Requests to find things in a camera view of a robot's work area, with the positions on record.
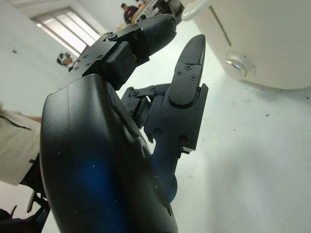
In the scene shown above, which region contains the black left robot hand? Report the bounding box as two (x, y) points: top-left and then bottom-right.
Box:
(40, 14), (209, 233)

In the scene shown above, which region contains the window with blinds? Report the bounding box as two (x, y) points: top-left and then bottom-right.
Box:
(30, 6), (103, 56)

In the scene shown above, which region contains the person in black shirt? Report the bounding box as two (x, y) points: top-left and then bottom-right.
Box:
(121, 2), (137, 25)

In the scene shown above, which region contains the cream white two-slot toaster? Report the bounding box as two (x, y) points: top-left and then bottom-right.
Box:
(181, 0), (311, 91)

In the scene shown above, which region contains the person in beige jacket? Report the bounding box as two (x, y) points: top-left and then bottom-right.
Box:
(0, 101), (42, 187)

